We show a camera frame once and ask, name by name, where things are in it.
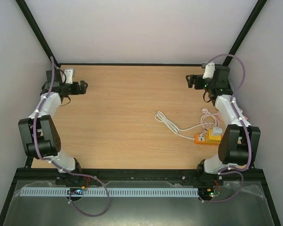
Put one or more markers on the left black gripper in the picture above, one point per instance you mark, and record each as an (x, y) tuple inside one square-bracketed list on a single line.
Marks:
[(83, 89)]

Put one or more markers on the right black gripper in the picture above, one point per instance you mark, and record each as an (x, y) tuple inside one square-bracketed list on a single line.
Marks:
[(196, 81)]

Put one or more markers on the white usb charger plug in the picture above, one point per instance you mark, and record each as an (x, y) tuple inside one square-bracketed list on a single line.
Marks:
[(216, 131)]

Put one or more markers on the yellow cube socket adapter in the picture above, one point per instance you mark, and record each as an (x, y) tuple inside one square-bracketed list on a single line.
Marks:
[(213, 138)]

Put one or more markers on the orange power strip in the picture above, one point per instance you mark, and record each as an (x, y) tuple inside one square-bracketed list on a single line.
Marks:
[(206, 139)]

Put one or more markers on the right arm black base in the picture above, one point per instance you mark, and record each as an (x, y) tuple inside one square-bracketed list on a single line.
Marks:
[(209, 186)]

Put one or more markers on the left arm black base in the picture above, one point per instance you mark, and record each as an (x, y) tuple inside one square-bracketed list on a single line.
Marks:
[(79, 185)]

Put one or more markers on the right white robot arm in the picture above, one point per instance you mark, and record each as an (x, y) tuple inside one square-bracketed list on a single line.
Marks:
[(238, 147)]

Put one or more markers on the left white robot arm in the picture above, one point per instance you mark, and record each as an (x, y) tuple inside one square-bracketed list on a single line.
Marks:
[(38, 133)]

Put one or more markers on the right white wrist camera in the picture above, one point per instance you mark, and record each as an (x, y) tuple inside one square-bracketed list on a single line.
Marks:
[(209, 69)]

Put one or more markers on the black aluminium frame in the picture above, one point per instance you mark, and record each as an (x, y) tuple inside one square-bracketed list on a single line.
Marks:
[(170, 175)]

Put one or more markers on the grey slotted cable duct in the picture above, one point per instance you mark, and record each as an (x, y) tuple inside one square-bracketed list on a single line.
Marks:
[(111, 192)]

